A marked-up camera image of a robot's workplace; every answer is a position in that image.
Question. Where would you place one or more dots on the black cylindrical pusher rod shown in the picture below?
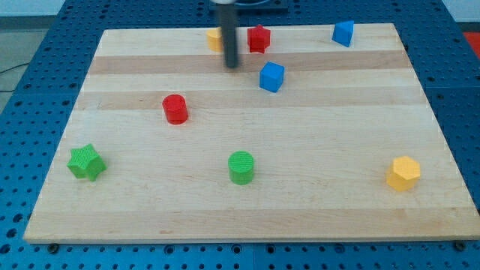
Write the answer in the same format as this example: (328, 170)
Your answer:
(226, 14)

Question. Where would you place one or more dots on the red star block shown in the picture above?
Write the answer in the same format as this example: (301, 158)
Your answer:
(258, 39)

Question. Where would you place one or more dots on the blue triangle block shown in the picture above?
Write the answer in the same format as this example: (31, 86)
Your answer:
(343, 32)

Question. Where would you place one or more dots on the green star block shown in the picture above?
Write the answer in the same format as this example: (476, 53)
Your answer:
(86, 163)

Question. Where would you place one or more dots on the yellow block behind rod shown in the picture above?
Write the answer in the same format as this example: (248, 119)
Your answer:
(214, 39)

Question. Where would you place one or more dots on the blue cube block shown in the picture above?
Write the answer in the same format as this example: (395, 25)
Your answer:
(271, 77)

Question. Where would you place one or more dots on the red cylinder block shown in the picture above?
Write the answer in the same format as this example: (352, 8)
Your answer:
(175, 109)

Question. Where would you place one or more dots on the green cylinder block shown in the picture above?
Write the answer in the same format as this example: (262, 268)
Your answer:
(241, 167)

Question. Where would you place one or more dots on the wooden board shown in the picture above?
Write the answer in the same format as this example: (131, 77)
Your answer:
(321, 145)

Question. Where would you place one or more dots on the yellow hexagon block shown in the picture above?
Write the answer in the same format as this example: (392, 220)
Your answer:
(403, 173)

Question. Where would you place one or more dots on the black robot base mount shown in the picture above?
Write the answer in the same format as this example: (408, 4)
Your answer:
(250, 6)

